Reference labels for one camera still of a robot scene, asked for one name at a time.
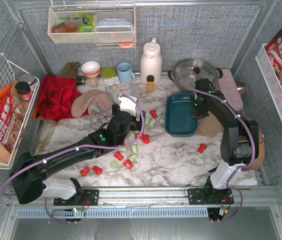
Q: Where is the blue mug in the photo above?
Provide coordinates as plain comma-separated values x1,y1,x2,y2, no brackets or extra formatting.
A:
117,62,136,83

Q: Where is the red coffee capsule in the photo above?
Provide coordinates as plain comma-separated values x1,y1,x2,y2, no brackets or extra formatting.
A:
114,151,124,161
80,167,90,177
143,134,150,144
150,109,158,119
135,133,144,140
197,143,207,154
92,165,103,175
124,159,134,169

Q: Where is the pink egg tray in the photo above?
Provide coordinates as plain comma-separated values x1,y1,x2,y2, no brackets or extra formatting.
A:
215,68,244,112

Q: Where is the orange spice bottle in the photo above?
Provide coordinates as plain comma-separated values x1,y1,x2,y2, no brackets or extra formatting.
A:
146,75,154,92

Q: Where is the striped pink oven mitt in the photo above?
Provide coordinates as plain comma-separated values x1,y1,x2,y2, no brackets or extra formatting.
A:
71,90,114,118

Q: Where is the stainless steel pot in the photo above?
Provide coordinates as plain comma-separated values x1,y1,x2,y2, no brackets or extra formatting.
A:
168,58,223,92

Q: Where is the round wooden board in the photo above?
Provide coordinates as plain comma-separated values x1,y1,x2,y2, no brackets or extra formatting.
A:
242,129,265,172

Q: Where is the red cloth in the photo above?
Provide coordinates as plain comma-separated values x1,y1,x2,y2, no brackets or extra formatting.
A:
32,75,81,123

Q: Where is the silver lidded jar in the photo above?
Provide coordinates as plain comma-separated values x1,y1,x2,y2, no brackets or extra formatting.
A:
19,73,36,92

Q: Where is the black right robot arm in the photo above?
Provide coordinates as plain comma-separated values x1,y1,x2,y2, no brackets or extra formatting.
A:
192,78,259,197

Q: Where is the white striped bowl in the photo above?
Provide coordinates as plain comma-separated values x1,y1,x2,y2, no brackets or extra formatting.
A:
81,61,100,78

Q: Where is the white right wall basket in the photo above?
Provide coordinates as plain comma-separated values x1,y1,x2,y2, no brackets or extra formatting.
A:
255,43,282,122

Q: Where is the green lidded cup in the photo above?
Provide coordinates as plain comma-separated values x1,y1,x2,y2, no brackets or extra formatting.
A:
101,68,120,87

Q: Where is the teal plastic storage basket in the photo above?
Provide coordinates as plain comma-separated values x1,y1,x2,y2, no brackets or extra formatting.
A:
165,92,198,138

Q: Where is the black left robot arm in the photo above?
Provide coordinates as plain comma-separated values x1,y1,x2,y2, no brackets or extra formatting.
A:
11,104,146,205

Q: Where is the beige wall rack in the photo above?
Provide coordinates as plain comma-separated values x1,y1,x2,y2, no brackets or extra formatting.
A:
47,3,136,48

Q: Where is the clear plastic food container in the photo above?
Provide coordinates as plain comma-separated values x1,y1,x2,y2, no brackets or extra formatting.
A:
94,11,134,43

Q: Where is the white thermos jug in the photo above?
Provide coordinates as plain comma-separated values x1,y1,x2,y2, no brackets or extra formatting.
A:
140,37,163,84

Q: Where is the brown cardboard divider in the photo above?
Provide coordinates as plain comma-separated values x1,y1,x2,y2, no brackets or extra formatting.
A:
195,113,223,139

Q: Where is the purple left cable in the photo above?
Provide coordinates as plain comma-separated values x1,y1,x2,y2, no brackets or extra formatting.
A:
1,94,145,197

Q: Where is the metal bowl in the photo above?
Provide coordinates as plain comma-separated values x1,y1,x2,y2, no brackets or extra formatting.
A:
236,82,248,97

